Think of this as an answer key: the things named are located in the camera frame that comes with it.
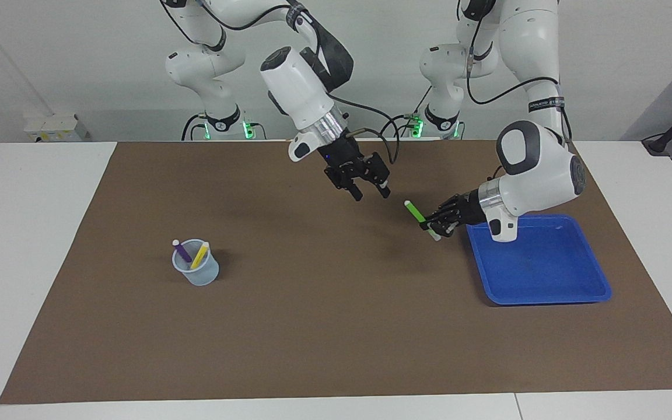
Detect yellow pen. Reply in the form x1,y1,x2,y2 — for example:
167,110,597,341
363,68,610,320
190,241,210,270

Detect black left base cable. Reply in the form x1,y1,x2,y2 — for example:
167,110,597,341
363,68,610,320
378,86,433,139

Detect brown table mat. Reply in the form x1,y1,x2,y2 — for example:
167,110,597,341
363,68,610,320
0,139,672,404

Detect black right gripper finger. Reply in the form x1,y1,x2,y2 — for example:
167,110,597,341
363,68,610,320
365,153,391,198
324,170,365,202

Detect translucent plastic cup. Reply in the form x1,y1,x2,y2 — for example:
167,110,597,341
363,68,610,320
172,239,220,286

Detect black right base cable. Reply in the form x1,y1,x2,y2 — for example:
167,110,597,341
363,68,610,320
181,113,207,141

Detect green pen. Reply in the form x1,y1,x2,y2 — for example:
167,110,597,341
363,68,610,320
404,200,442,242

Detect black base cable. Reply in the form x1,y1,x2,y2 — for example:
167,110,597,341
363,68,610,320
181,113,207,141
378,86,433,139

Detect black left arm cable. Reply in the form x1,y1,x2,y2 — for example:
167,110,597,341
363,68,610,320
457,0,573,146

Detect blue plastic tray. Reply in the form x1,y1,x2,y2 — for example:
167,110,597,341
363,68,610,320
465,214,613,306

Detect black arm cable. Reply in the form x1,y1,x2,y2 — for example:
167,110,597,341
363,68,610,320
457,0,573,146
160,0,401,165

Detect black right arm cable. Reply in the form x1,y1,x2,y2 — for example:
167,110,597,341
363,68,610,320
160,0,401,165

